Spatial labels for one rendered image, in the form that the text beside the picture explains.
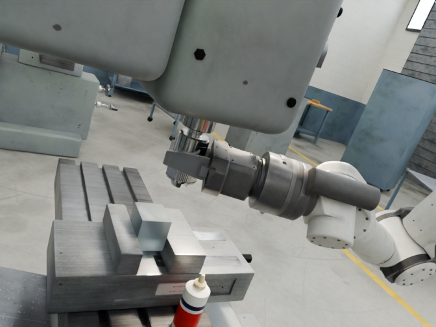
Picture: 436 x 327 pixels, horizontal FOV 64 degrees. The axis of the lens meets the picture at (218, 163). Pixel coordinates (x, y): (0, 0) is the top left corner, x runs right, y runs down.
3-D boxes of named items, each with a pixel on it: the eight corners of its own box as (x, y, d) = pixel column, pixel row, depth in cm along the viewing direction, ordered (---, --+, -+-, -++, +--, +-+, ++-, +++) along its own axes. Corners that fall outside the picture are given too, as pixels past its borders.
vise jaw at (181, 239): (174, 224, 73) (180, 208, 72) (200, 274, 61) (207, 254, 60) (146, 223, 70) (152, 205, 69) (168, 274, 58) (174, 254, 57)
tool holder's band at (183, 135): (170, 133, 50) (172, 126, 50) (194, 135, 54) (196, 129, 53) (191, 146, 47) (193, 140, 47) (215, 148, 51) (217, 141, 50)
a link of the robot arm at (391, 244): (326, 215, 64) (361, 248, 77) (352, 265, 57) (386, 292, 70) (379, 184, 61) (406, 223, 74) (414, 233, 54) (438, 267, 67)
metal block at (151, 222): (154, 231, 66) (162, 204, 64) (162, 251, 61) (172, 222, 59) (126, 230, 63) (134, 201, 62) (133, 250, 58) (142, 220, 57)
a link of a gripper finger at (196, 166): (168, 145, 48) (211, 158, 49) (161, 166, 49) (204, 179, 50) (166, 148, 47) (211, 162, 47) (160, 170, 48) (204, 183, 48)
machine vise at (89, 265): (213, 253, 81) (229, 212, 78) (243, 301, 69) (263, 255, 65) (46, 251, 64) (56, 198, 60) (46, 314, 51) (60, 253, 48)
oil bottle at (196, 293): (190, 317, 60) (209, 265, 57) (198, 337, 57) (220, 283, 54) (168, 319, 58) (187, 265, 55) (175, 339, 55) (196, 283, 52)
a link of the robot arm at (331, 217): (278, 170, 58) (340, 190, 59) (266, 232, 54) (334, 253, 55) (307, 141, 48) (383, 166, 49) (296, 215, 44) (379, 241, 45)
